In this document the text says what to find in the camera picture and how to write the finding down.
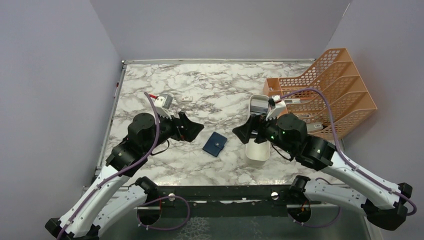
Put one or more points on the small white red card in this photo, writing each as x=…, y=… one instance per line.
x=187, y=99

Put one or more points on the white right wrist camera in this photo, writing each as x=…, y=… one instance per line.
x=276, y=106

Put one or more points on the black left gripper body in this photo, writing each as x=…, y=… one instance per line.
x=168, y=129

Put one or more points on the grey red box in organizer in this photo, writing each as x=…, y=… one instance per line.
x=314, y=127

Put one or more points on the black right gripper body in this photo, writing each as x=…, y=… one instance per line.
x=271, y=131

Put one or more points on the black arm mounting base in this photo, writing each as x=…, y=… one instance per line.
x=169, y=208

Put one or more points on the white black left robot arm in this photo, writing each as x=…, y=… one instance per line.
x=94, y=213

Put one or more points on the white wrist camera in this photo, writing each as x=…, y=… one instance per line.
x=276, y=106
x=162, y=105

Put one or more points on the orange mesh file organizer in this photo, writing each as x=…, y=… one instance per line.
x=331, y=93

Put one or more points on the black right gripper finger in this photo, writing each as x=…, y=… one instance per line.
x=248, y=130
x=261, y=137

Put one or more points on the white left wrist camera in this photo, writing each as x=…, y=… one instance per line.
x=162, y=105

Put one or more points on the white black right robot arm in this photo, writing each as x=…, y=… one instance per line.
x=382, y=202

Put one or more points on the stack of cards in tray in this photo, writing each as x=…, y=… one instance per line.
x=258, y=106

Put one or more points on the blue leather card holder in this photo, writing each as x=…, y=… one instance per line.
x=215, y=144

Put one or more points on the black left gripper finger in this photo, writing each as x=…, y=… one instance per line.
x=185, y=137
x=189, y=129

